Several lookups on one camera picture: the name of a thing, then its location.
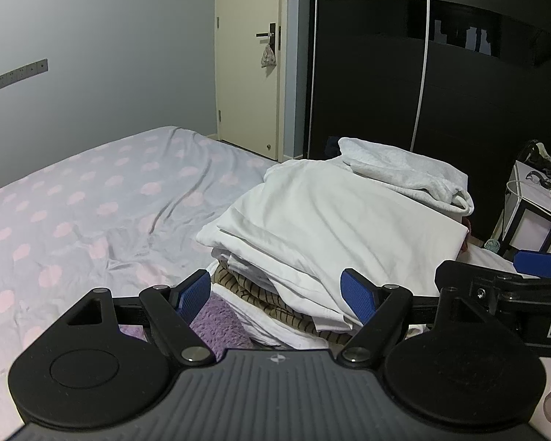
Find brown striped garment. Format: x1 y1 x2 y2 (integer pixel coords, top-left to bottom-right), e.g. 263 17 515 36
211 266 354 345

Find white cable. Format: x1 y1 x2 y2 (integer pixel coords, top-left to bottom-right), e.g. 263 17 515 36
505 180 551 226

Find light grey hoodie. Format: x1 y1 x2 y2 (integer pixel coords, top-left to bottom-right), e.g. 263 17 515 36
339 137 475 216

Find black door handle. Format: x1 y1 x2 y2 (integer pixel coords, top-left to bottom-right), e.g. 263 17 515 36
256 23 281 51

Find bed with polka-dot sheet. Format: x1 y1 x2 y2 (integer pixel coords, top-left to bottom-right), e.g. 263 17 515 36
0 125 304 441

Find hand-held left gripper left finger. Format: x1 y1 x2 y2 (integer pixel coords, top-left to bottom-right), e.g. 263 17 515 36
41 270 216 368

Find purple fluffy cloth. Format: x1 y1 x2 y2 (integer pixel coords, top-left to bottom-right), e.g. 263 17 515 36
119 294 253 361

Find white nightstand black frame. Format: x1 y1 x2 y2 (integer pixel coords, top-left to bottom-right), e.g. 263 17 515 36
493 156 551 258

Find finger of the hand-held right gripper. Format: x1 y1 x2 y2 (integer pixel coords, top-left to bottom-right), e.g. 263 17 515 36
515 249 551 279
435 261 551 306

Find white garment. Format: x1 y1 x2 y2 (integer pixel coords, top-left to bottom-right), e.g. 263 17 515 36
211 282 345 354

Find white t-shirt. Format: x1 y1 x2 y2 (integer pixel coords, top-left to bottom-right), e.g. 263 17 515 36
197 158 470 331

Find cream door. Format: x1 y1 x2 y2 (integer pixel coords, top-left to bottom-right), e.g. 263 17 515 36
214 0 288 161

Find black wardrobe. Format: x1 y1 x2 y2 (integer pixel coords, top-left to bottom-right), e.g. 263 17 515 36
305 0 551 240

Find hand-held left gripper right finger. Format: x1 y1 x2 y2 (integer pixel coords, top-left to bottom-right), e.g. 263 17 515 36
339 269 501 368

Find small hanging fabric bag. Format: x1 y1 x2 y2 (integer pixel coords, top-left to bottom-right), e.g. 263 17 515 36
259 42 277 69

